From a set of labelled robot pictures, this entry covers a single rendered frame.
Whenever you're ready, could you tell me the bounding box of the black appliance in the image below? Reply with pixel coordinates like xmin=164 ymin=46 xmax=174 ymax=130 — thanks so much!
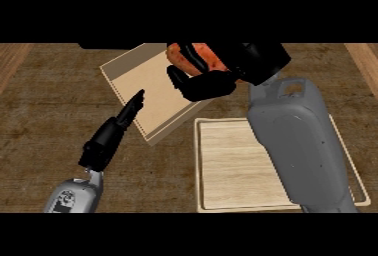
xmin=77 ymin=43 xmax=149 ymax=51

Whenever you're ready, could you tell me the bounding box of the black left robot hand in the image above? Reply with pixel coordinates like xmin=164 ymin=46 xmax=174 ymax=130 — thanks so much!
xmin=77 ymin=88 xmax=146 ymax=173

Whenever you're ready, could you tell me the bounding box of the orange sweet potato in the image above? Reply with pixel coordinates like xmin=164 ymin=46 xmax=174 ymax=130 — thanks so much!
xmin=165 ymin=43 xmax=230 ymax=78

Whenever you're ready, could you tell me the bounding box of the pale wooden tray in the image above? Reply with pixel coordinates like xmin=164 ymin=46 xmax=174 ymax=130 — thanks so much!
xmin=194 ymin=114 xmax=372 ymax=213

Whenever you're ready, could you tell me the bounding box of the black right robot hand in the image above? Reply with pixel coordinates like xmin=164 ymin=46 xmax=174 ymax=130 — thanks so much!
xmin=165 ymin=43 xmax=292 ymax=103

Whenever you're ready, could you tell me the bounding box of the open cardboard box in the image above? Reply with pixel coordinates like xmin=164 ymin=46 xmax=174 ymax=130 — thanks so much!
xmin=99 ymin=43 xmax=217 ymax=147

